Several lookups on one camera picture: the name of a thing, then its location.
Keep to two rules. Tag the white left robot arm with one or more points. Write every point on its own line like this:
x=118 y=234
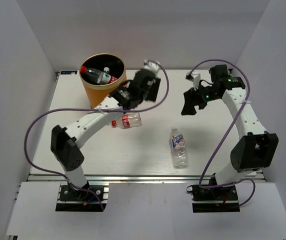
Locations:
x=66 y=142

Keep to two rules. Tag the blue label water bottle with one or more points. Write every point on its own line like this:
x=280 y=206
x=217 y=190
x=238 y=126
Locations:
x=179 y=154

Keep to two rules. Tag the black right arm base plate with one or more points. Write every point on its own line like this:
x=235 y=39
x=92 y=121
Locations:
x=214 y=200

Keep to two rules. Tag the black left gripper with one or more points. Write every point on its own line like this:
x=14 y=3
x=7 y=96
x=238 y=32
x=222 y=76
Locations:
x=151 y=96

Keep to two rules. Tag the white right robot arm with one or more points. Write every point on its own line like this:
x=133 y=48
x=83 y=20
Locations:
x=256 y=146

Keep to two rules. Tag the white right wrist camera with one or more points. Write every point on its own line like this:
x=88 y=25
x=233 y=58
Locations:
x=194 y=77

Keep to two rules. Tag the blue logo sticker left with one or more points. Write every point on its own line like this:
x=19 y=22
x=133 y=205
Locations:
x=68 y=72

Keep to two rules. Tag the orange cylindrical bin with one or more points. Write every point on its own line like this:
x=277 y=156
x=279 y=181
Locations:
x=104 y=62

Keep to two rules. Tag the red cap cola bottle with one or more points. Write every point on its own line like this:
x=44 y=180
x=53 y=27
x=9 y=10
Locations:
x=126 y=121

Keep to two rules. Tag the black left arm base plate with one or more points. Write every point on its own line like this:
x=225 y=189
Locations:
x=67 y=200

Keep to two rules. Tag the red label water bottle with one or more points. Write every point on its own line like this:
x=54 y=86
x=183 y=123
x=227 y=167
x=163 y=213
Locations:
x=97 y=76

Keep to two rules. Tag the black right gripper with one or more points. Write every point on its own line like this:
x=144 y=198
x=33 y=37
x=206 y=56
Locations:
x=191 y=96

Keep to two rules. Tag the aluminium table edge rail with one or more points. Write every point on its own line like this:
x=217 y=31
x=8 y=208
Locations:
x=132 y=167

